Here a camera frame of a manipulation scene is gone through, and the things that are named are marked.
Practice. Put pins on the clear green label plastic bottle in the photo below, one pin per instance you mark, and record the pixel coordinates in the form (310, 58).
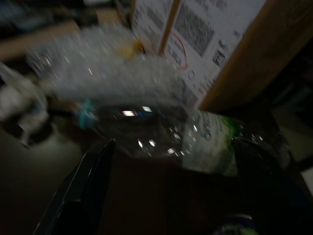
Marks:
(171, 132)

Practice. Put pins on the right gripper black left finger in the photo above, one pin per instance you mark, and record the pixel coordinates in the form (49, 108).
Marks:
(80, 195)

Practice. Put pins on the white shipping label cardboard box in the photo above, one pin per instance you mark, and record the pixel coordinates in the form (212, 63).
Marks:
(244, 61)

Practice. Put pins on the crumpled white plastic wrap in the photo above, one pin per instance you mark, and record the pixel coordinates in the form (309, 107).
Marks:
(22, 105)

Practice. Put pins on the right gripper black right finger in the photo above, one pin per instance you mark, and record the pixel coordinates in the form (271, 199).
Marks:
(269, 191)

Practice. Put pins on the clear bubble wrap sheet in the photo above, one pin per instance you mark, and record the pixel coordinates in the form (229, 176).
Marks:
(110, 73)

